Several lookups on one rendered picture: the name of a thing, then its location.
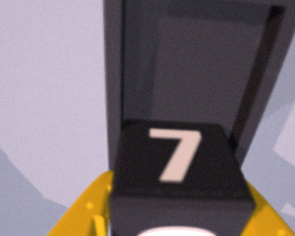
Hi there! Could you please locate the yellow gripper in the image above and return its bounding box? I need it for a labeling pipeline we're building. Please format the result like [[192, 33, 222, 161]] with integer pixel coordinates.
[[47, 171, 295, 236]]

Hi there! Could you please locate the black number cube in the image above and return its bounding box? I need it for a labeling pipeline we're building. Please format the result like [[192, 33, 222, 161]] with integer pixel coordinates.
[[108, 119, 257, 236]]

